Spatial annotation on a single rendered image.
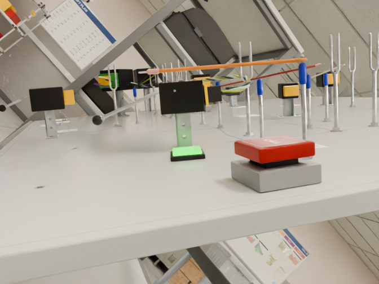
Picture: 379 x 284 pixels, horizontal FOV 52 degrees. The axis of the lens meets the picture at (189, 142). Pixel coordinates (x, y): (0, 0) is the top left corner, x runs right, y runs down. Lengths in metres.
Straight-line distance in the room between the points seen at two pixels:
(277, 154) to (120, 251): 0.14
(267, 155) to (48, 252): 0.17
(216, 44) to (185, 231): 1.44
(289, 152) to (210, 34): 1.36
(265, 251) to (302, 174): 8.54
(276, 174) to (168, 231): 0.10
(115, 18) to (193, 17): 6.77
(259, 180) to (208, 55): 1.36
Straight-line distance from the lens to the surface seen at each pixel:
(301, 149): 0.32
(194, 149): 0.46
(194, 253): 1.22
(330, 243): 9.47
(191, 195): 0.31
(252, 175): 0.31
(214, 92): 0.51
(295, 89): 0.82
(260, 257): 8.84
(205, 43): 1.65
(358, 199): 0.32
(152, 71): 0.41
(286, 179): 0.32
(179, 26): 1.61
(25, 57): 8.34
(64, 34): 8.31
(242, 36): 2.02
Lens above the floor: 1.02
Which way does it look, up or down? 8 degrees up
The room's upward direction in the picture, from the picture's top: 48 degrees clockwise
